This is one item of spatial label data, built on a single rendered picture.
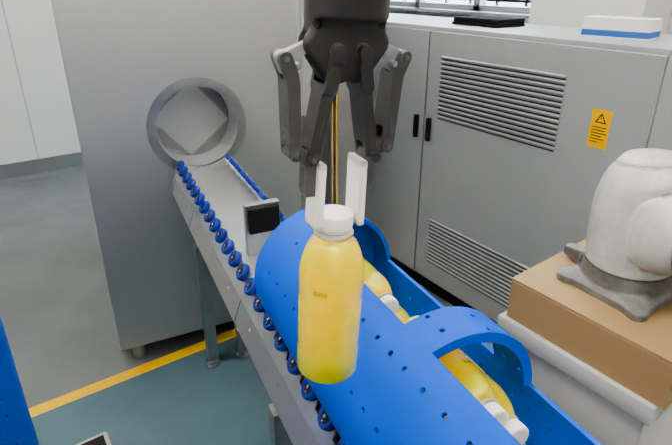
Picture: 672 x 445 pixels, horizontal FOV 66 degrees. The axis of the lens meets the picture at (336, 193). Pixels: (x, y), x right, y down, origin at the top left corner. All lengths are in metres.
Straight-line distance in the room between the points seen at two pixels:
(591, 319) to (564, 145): 1.25
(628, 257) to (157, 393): 1.99
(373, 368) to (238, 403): 1.70
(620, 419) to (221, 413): 1.63
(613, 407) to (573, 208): 1.25
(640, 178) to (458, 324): 0.45
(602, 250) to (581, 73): 1.18
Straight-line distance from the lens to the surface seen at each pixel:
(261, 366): 1.23
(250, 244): 1.48
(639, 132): 2.07
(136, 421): 2.42
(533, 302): 1.11
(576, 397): 1.16
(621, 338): 1.04
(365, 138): 0.50
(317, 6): 0.45
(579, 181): 2.22
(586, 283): 1.12
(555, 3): 3.37
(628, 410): 1.09
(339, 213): 0.52
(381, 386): 0.70
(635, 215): 1.02
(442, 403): 0.64
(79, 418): 2.52
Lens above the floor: 1.66
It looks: 23 degrees down
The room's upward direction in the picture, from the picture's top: straight up
